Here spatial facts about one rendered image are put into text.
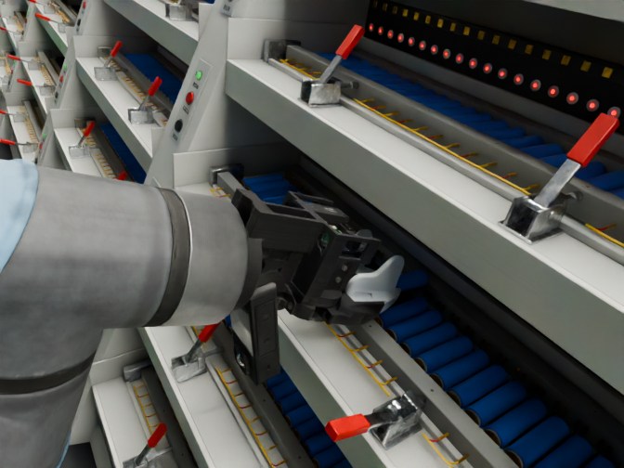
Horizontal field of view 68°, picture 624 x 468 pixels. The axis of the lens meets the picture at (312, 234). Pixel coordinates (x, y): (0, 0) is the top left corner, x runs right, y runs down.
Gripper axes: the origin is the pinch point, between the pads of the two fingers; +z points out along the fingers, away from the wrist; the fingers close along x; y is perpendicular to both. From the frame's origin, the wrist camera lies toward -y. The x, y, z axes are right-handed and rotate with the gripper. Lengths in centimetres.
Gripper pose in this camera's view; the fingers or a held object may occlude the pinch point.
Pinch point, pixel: (380, 289)
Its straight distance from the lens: 48.1
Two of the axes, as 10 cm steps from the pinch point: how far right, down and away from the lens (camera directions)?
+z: 7.3, 1.0, 6.7
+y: 4.1, -8.5, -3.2
